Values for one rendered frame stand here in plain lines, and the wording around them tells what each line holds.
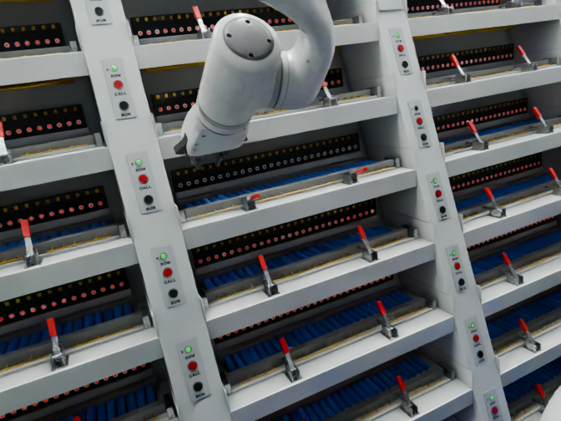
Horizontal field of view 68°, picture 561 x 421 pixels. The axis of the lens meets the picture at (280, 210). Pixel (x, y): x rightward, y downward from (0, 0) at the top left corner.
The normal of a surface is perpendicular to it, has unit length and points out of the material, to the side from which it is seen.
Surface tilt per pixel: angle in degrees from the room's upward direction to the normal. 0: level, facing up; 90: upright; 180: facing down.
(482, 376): 90
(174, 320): 90
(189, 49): 106
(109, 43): 90
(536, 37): 90
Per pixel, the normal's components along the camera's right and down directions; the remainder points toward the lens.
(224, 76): -0.48, 0.76
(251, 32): 0.31, -0.32
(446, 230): 0.34, -0.08
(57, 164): 0.40, 0.19
